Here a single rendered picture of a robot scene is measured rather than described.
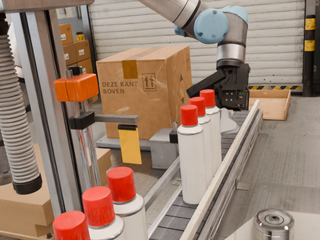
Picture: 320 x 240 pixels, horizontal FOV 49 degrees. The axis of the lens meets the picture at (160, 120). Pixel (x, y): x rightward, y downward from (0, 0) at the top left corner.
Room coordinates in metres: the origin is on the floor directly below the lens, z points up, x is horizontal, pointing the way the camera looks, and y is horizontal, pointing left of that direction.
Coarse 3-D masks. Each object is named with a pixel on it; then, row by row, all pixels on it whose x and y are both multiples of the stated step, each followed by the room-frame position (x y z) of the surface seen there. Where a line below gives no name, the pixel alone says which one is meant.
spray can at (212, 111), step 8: (200, 96) 0.76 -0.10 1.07; (208, 96) 0.75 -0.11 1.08; (208, 104) 0.75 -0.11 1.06; (208, 112) 0.75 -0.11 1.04; (216, 112) 0.75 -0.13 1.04; (216, 120) 0.75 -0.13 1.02; (216, 128) 0.75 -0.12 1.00; (216, 136) 0.75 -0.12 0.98; (216, 144) 0.75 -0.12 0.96; (216, 152) 0.75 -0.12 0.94; (216, 160) 0.75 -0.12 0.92; (216, 168) 0.75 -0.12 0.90
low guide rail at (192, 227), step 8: (256, 104) 1.18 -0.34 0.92; (248, 120) 1.02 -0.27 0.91; (240, 136) 0.90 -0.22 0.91; (232, 144) 0.85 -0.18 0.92; (232, 152) 0.80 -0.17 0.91; (224, 160) 0.76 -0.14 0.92; (224, 168) 0.72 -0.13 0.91; (216, 176) 0.69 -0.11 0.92; (216, 184) 0.66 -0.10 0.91; (208, 192) 0.62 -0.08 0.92; (208, 200) 0.60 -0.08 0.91; (200, 208) 0.57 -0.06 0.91; (192, 216) 0.55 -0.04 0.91; (200, 216) 0.55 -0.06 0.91; (192, 224) 0.52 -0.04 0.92; (184, 232) 0.50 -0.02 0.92; (192, 232) 0.51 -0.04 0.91
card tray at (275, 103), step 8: (256, 96) 1.55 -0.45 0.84; (264, 96) 1.54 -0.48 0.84; (272, 96) 1.52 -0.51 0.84; (280, 96) 1.51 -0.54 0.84; (288, 96) 1.40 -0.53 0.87; (264, 104) 1.43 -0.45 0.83; (272, 104) 1.42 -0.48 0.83; (280, 104) 1.41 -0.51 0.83; (288, 104) 1.37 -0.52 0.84; (264, 112) 1.32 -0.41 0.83; (272, 112) 1.32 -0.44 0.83; (280, 112) 1.31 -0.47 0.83
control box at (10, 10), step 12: (0, 0) 0.35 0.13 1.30; (12, 0) 0.35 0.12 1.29; (24, 0) 0.35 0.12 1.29; (36, 0) 0.36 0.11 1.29; (48, 0) 0.37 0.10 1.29; (60, 0) 0.37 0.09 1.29; (72, 0) 0.38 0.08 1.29; (84, 0) 0.38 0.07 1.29; (0, 12) 0.38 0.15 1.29; (12, 12) 0.44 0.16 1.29
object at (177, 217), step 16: (240, 112) 1.21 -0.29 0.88; (256, 112) 1.20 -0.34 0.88; (240, 128) 1.05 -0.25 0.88; (224, 144) 0.94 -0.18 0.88; (240, 144) 0.93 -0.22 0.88; (224, 176) 0.75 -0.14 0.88; (176, 208) 0.63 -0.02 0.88; (192, 208) 0.63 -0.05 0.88; (208, 208) 0.62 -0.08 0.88; (160, 224) 0.58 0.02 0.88; (176, 224) 0.58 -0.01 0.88
